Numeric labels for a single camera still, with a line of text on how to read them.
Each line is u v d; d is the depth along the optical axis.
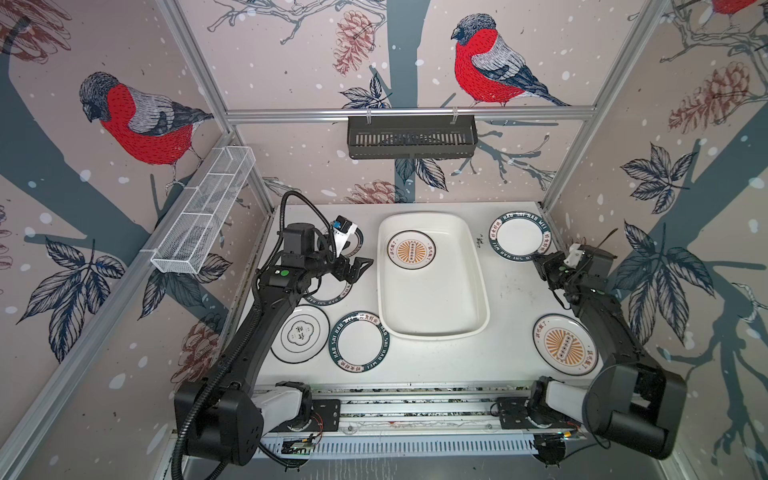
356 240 1.10
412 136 1.04
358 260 0.68
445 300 0.93
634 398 0.40
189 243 0.71
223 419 0.38
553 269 0.75
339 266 0.68
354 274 0.69
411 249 1.07
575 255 0.76
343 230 0.66
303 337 0.87
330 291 0.95
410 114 0.90
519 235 0.92
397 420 0.73
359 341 0.86
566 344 0.85
